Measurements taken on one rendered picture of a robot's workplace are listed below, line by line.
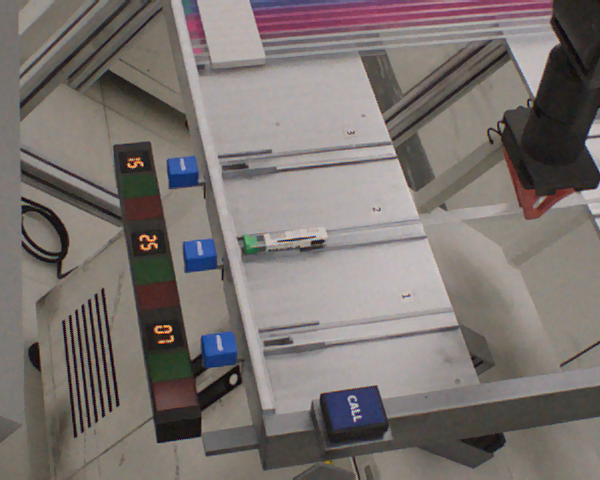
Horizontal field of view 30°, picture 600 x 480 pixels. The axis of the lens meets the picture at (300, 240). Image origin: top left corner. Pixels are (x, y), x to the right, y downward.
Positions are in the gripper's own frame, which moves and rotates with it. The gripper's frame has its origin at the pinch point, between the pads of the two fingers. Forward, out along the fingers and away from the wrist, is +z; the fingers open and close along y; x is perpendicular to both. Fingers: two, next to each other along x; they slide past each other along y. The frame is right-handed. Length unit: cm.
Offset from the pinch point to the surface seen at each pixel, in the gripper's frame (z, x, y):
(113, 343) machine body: 57, 42, 30
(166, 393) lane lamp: 1.7, 39.1, -13.8
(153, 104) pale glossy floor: 107, 23, 130
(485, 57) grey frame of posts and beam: 25, -17, 48
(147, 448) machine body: 54, 39, 10
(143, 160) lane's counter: 2.0, 37.1, 14.4
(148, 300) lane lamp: 1.8, 39.2, -3.5
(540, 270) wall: 167, -83, 107
